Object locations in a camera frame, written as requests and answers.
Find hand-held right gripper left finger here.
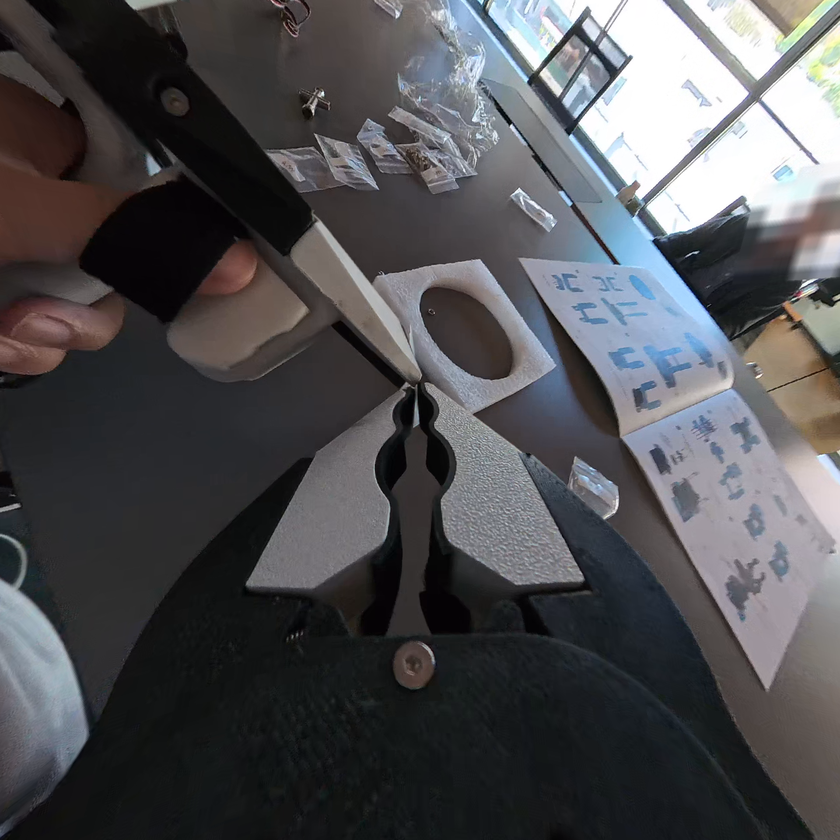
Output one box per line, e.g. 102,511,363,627
246,387,421,637

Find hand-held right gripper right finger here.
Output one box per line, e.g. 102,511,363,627
416,384,585,618

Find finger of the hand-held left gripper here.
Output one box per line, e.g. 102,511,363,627
289,220,422,383
308,305,417,388

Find person's left hand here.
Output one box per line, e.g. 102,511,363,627
0,82,258,376

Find crumpled clear screw bag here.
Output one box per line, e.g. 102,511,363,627
570,457,620,519

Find group of flat parts bags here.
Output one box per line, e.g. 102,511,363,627
266,101,559,232

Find printed instruction manual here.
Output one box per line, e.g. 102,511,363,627
518,258,837,691

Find crumpled clear plastic wrap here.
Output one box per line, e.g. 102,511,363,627
397,20,500,152

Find dark brown table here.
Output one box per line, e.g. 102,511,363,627
479,77,621,263

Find light wooden cabinet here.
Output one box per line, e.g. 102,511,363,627
742,315,840,454

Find person's striped jacket torso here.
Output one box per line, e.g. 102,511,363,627
0,381,93,840

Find large window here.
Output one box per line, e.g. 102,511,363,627
486,0,840,237

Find white foam frame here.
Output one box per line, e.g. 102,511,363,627
372,259,555,413

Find black metal chair frame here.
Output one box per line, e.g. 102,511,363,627
528,8,633,135

